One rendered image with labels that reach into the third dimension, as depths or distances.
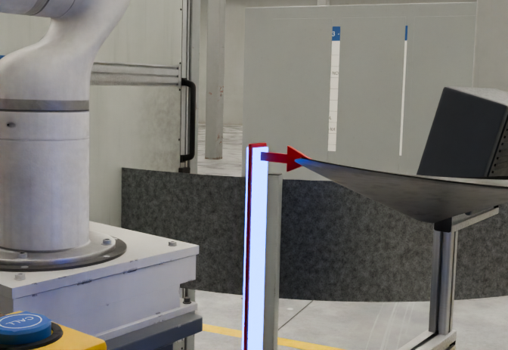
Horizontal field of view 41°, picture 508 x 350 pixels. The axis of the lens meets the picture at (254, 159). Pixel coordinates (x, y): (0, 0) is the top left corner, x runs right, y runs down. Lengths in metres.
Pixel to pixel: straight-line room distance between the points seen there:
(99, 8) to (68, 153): 0.19
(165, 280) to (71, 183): 0.18
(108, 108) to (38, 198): 1.56
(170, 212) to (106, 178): 0.26
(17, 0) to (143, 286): 0.39
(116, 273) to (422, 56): 5.79
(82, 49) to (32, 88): 0.08
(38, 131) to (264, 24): 6.19
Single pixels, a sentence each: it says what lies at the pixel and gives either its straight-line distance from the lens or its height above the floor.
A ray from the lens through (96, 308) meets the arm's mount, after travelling 0.87.
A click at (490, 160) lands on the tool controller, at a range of 1.15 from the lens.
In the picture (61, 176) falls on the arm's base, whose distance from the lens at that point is 0.88.
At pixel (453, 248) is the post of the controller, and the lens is 1.14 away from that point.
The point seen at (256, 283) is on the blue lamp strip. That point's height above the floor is 1.06.
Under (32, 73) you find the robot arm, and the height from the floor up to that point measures 1.25.
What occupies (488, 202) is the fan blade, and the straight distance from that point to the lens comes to 0.64.
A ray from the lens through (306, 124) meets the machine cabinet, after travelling 6.80.
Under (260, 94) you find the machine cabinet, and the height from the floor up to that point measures 1.18.
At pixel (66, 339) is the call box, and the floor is 1.07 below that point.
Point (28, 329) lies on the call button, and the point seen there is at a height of 1.08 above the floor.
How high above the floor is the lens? 1.24
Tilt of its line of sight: 6 degrees down
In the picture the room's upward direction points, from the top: 1 degrees clockwise
